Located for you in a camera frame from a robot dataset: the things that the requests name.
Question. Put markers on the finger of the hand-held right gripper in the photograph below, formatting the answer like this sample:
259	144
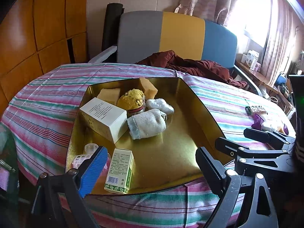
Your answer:
258	134
225	147

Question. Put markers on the gold metal tin box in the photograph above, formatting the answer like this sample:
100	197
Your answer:
171	147

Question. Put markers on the green and white box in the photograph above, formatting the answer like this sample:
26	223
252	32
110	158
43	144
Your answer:
118	171

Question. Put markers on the white plastic item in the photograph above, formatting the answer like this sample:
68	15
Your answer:
159	104

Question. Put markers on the patterned beige curtain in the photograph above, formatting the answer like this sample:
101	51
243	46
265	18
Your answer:
206	0
277	40

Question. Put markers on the dark red cloth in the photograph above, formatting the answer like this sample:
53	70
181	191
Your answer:
204	68

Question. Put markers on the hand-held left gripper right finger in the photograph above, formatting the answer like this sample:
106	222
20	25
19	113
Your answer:
210	168

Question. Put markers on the clear plastic cap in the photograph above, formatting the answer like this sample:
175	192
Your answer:
90	148

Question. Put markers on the pink cloth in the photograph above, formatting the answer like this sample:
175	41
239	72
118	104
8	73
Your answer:
4	179

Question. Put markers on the small purple packet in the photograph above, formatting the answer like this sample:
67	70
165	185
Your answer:
286	130

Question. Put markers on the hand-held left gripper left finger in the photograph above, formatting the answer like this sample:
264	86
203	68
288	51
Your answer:
92	171

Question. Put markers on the pink carton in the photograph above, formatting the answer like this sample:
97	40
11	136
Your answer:
257	67

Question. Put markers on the white foam block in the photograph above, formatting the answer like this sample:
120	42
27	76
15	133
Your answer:
270	125

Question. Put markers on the black rolled mat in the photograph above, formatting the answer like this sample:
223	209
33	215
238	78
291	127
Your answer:
111	26

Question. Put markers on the clear snack packet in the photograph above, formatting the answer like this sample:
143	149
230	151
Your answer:
257	110

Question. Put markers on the white cardboard box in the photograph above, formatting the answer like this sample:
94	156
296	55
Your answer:
104	116

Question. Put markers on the grey yellow blue chair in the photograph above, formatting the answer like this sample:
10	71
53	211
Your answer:
182	30

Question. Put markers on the white sock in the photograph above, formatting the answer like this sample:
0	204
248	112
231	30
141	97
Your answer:
144	124

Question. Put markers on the wooden shelf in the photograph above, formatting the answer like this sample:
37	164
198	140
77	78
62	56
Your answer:
258	76

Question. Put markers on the white printed carton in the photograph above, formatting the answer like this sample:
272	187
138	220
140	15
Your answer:
253	59

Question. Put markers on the yellow knitted toy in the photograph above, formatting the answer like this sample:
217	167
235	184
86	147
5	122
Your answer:
130	99

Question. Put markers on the blue round object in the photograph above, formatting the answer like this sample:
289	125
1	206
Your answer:
281	78

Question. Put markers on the small white carton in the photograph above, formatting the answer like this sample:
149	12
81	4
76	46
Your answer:
244	58

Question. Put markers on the wooden wardrobe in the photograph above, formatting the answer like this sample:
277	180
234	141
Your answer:
35	28

